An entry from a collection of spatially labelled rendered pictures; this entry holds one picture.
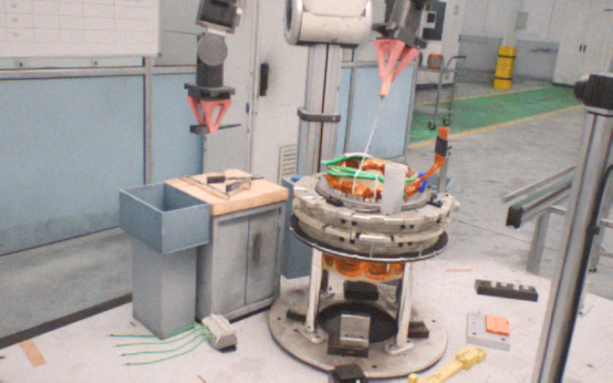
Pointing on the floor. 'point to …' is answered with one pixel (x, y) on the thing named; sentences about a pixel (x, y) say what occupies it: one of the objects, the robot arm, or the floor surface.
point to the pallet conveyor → (524, 209)
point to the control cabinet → (454, 15)
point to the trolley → (439, 94)
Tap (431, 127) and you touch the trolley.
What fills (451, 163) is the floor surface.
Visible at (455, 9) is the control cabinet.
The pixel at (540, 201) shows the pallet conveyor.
